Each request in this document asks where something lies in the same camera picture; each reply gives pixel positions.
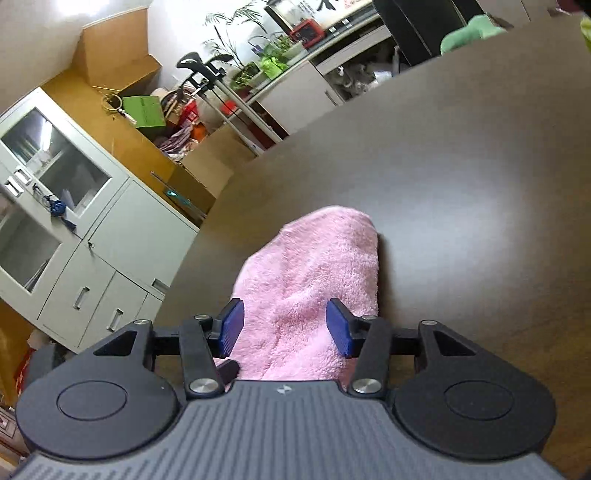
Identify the pink patterned cloth pile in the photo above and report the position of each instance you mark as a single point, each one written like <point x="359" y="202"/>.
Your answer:
<point x="178" y="141"/>

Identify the white metal filing cabinet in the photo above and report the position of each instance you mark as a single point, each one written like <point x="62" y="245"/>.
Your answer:
<point x="138" y="230"/>

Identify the tall palm plant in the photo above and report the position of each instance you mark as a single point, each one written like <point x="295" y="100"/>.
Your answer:
<point x="231" y="27"/>

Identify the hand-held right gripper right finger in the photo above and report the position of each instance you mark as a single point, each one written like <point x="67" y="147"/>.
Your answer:
<point x="339" y="332"/>

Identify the small green potted plants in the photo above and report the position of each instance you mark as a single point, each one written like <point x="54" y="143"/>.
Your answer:
<point x="272" y="60"/>

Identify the red blender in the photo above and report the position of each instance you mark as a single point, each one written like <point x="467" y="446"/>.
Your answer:
<point x="307" y="30"/>

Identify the silver tripod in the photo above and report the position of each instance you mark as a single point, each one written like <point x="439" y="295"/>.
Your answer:
<point x="255" y="144"/>

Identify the white low sideboard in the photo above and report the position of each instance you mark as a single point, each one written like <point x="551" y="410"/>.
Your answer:
<point x="300" y="92"/>

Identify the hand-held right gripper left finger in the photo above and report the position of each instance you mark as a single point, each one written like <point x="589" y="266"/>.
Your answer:
<point x="231" y="327"/>

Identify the brown wooden shelf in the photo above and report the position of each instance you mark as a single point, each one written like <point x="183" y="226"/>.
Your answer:
<point x="111" y="50"/>

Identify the green cloth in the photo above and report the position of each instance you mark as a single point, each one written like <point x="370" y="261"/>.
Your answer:
<point x="471" y="32"/>

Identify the blue tassel ornament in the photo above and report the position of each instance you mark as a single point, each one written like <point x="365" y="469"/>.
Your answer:
<point x="57" y="208"/>

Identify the large plain cardboard box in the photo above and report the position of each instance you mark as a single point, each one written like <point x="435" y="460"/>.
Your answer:
<point x="207" y="159"/>

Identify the black office chair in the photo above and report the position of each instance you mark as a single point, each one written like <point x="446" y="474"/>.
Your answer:
<point x="415" y="27"/>

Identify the green box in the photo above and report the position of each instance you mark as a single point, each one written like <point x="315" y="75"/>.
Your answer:
<point x="145" y="113"/>

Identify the pink towel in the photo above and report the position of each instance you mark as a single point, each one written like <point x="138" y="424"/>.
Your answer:
<point x="309" y="277"/>

